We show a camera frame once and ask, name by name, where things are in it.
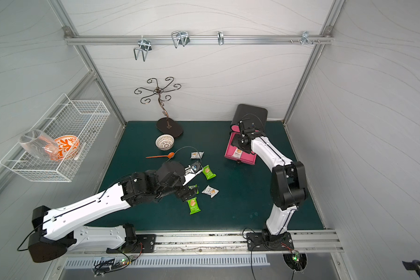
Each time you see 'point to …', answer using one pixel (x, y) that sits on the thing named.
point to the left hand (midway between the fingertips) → (191, 178)
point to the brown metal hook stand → (170, 126)
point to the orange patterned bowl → (67, 146)
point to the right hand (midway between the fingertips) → (238, 142)
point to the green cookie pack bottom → (193, 206)
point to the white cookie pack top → (196, 155)
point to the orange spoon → (170, 156)
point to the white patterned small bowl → (164, 142)
